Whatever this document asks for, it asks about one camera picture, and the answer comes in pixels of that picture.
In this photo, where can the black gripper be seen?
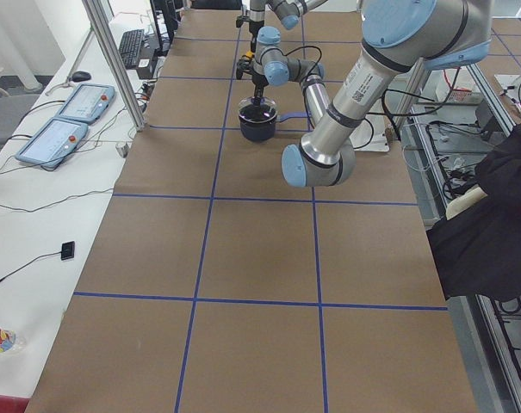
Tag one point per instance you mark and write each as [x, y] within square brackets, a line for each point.
[258, 79]
[255, 27]

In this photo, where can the glass pot lid blue knob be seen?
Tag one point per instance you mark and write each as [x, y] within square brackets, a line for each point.
[256, 111]

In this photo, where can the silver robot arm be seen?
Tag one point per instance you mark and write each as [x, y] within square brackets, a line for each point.
[396, 35]
[266, 63]

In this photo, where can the dark blue saucepan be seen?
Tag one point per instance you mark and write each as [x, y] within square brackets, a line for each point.
[263, 131]

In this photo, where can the black keyboard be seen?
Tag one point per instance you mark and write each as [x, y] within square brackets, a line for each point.
[130, 46]

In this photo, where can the upper blue teach pendant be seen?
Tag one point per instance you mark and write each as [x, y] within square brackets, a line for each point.
[87, 103]

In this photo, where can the blue teach pendant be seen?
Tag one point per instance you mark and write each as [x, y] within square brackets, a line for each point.
[87, 103]
[56, 140]

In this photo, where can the black computer mouse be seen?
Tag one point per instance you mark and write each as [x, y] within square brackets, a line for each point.
[80, 76]

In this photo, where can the lower blue teach pendant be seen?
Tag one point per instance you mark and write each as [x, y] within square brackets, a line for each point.
[56, 140]

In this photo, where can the small black box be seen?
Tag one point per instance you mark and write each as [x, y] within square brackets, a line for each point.
[67, 250]

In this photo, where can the black cloth jacket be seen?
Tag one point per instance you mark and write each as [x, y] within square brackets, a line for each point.
[478, 249]

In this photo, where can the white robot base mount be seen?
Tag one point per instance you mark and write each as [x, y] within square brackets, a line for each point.
[364, 140]

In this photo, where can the aluminium frame post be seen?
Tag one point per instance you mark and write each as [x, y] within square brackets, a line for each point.
[100, 25]

